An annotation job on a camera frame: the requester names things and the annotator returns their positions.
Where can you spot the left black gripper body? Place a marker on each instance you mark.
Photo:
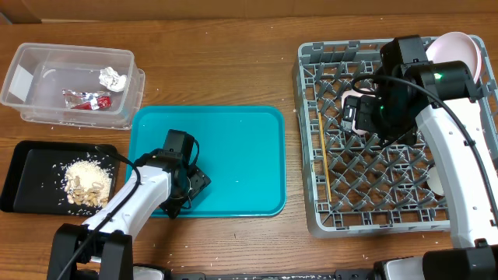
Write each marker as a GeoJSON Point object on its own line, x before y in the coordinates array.
{"type": "Point", "coordinates": [195, 180]}

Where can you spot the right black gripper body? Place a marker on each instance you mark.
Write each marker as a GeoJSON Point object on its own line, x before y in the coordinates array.
{"type": "Point", "coordinates": [371, 116]}

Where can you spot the pink bowl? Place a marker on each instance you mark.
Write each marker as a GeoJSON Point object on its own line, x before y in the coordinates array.
{"type": "Point", "coordinates": [356, 97]}

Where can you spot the wooden chopstick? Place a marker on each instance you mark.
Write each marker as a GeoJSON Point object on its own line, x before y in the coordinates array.
{"type": "Point", "coordinates": [324, 155]}

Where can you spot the small white cup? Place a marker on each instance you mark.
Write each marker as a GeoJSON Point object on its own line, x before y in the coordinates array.
{"type": "Point", "coordinates": [434, 182]}

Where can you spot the rice and peanut shell pile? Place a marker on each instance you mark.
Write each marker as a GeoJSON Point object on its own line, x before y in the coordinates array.
{"type": "Point", "coordinates": [85, 182]}

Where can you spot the large plate with food scraps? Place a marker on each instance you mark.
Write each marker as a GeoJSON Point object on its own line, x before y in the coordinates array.
{"type": "Point", "coordinates": [456, 46]}

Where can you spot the red foil snack wrapper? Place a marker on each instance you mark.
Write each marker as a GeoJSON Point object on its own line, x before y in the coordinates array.
{"type": "Point", "coordinates": [87, 101]}

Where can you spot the white napkin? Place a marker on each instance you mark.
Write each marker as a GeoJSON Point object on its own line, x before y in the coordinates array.
{"type": "Point", "coordinates": [110, 79]}

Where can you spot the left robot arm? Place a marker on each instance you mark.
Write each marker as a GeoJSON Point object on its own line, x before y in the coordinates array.
{"type": "Point", "coordinates": [101, 248]}

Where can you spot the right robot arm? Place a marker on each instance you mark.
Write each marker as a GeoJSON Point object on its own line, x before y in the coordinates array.
{"type": "Point", "coordinates": [441, 101]}

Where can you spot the grey dishwasher rack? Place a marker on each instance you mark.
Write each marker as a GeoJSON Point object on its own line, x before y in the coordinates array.
{"type": "Point", "coordinates": [375, 189]}

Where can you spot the teal plastic tray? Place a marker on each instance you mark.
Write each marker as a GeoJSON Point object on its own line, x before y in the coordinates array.
{"type": "Point", "coordinates": [242, 150]}

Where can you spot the black plastic bin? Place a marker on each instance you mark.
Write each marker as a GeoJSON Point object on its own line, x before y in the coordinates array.
{"type": "Point", "coordinates": [36, 180]}

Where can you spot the clear plastic bin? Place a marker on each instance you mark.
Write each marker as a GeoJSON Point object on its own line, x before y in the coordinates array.
{"type": "Point", "coordinates": [39, 73]}

